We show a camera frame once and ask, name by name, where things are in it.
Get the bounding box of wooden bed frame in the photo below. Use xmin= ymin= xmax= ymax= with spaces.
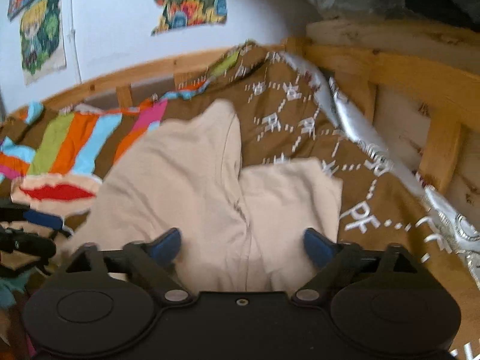
xmin=1 ymin=20 xmax=479 ymax=227

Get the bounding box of colourful patchwork brown bedsheet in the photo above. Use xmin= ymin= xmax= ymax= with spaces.
xmin=1 ymin=41 xmax=479 ymax=359

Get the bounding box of beige Champion hooded jacket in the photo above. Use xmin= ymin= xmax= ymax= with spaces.
xmin=61 ymin=100 xmax=343 ymax=293

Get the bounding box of white wall pipe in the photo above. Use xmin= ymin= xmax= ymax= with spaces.
xmin=67 ymin=0 xmax=82 ymax=85

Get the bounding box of anime girl wall poster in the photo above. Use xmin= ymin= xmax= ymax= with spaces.
xmin=19 ymin=0 xmax=67 ymax=86

